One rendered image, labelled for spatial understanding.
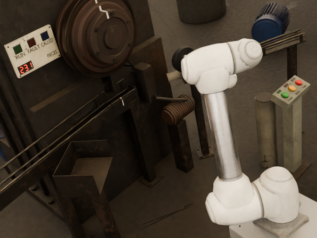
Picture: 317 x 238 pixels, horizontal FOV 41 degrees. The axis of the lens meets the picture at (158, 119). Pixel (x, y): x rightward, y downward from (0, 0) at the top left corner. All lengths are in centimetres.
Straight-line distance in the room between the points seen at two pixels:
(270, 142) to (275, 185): 98
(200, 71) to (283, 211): 70
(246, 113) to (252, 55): 180
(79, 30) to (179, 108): 83
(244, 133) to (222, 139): 150
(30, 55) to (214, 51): 101
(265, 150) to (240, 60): 123
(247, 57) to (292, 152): 121
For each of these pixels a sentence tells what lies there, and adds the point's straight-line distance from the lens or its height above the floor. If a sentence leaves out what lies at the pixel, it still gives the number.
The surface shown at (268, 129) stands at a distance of 272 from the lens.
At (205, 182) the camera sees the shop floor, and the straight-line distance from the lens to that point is 286.
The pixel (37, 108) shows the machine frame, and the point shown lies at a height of 87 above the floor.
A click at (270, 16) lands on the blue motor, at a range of 423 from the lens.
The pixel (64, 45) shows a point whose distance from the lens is 225.
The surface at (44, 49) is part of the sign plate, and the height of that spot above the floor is 114.
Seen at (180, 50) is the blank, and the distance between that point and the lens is 248.
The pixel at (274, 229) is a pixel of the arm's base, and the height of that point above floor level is 45.
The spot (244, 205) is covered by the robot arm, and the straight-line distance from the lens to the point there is 182.
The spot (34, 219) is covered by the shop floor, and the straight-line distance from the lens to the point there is 303.
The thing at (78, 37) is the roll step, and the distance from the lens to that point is 222.
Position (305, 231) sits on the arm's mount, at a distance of 201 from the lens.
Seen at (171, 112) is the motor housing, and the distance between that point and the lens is 264.
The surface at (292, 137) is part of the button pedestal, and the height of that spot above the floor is 30.
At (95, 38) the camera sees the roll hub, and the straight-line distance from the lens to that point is 221.
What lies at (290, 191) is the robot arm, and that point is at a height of 64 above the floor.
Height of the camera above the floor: 196
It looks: 34 degrees down
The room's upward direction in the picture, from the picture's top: 13 degrees counter-clockwise
